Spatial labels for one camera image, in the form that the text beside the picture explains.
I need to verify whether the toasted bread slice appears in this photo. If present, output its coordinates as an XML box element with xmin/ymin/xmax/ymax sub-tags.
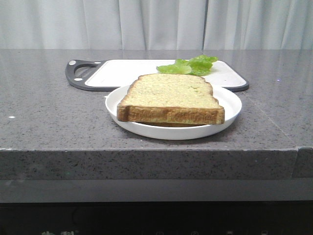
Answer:
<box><xmin>117</xmin><ymin>74</ymin><xmax>225</xmax><ymax>125</ymax></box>

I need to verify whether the green lettuce leaf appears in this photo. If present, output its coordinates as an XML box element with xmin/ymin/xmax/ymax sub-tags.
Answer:
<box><xmin>156</xmin><ymin>55</ymin><xmax>218</xmax><ymax>76</ymax></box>

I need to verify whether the bottom bread slice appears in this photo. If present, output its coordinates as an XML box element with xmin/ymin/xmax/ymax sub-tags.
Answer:
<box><xmin>141</xmin><ymin>122</ymin><xmax>202</xmax><ymax>127</ymax></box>

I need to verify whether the white round plate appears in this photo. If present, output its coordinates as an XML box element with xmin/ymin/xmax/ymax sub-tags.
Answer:
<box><xmin>105</xmin><ymin>85</ymin><xmax>242</xmax><ymax>140</ymax></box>

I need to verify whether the white curtain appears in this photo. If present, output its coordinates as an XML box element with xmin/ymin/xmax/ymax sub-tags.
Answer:
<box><xmin>0</xmin><ymin>0</ymin><xmax>313</xmax><ymax>50</ymax></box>

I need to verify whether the dark appliance front panel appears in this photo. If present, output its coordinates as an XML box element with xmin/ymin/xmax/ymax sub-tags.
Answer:
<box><xmin>0</xmin><ymin>201</ymin><xmax>313</xmax><ymax>235</ymax></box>

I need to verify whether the white cutting board grey handle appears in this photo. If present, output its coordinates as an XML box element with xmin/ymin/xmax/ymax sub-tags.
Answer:
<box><xmin>65</xmin><ymin>59</ymin><xmax>249</xmax><ymax>92</ymax></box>

